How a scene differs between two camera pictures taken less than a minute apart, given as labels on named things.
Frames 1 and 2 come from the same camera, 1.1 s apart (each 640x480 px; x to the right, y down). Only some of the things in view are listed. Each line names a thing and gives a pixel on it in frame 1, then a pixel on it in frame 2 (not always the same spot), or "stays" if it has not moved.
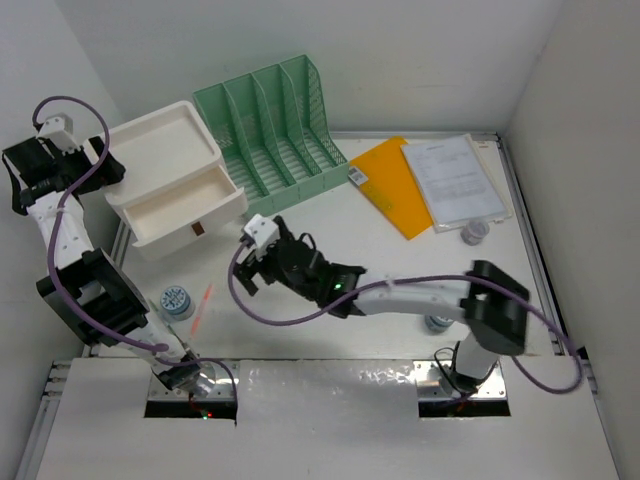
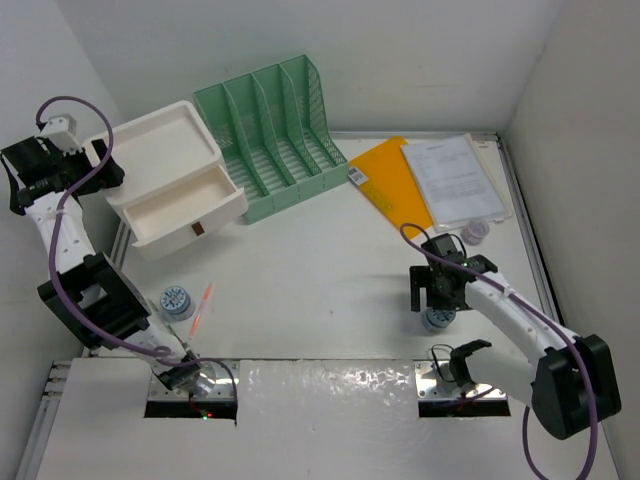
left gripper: (108, 173) stays
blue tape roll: (437, 324) stays
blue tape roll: (175, 299) stays
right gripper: (262, 264) → (421, 276)
